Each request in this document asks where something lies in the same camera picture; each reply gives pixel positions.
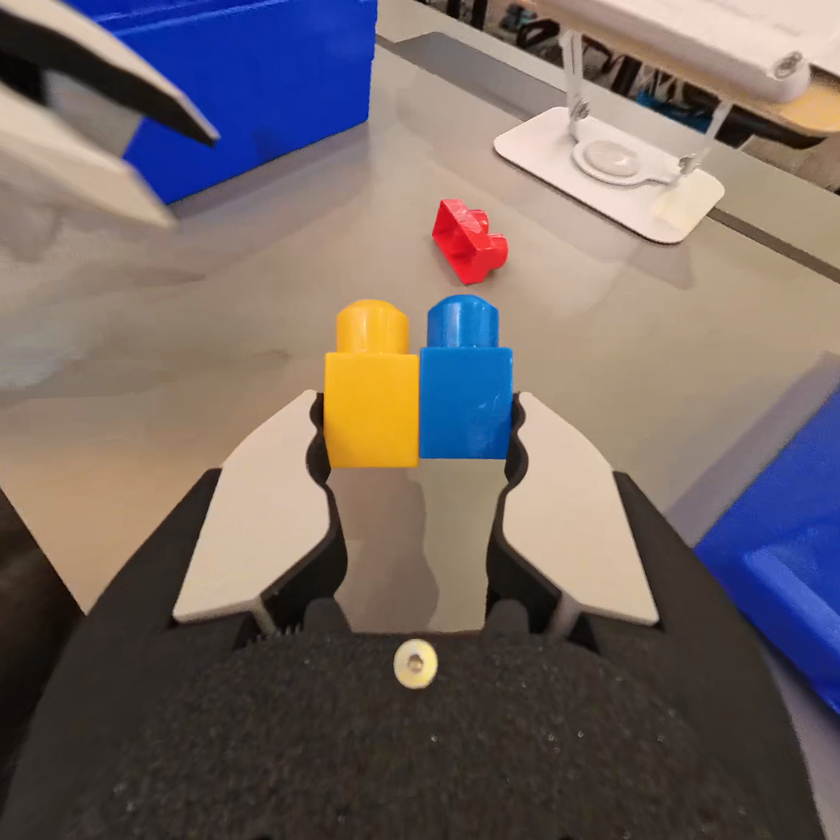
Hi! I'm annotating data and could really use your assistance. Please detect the grey desk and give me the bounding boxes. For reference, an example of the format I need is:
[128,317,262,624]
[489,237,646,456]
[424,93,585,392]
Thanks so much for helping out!
[0,0,840,782]

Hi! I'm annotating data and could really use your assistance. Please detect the blue plastic bin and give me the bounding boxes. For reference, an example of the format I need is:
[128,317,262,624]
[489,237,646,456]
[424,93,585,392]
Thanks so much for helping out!
[66,0,378,206]
[694,387,840,716]

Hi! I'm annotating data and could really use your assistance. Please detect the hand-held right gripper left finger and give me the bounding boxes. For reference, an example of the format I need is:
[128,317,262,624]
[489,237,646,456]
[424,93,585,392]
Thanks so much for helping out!
[172,390,352,635]

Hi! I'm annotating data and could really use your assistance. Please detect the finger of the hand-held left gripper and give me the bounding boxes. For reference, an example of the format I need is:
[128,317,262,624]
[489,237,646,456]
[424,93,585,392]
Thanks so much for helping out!
[0,0,221,147]
[0,71,178,231]

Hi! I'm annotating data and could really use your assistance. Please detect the person's dark clothing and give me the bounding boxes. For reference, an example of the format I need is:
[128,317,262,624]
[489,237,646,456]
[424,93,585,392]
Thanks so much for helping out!
[0,489,86,788]

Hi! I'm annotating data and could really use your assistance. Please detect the red two-stud block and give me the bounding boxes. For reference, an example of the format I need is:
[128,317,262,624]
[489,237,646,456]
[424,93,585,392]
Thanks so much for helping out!
[432,199,509,286]

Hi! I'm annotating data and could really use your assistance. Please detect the blue toy block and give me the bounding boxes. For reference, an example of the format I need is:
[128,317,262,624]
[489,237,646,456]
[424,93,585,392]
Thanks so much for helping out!
[418,294,515,460]

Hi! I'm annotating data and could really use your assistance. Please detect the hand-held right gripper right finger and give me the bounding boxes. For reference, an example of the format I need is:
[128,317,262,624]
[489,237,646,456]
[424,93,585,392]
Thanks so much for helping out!
[486,392,660,636]

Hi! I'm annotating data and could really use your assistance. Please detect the yellow one-stud block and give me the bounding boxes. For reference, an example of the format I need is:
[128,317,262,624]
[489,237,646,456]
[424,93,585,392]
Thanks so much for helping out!
[323,299,421,469]

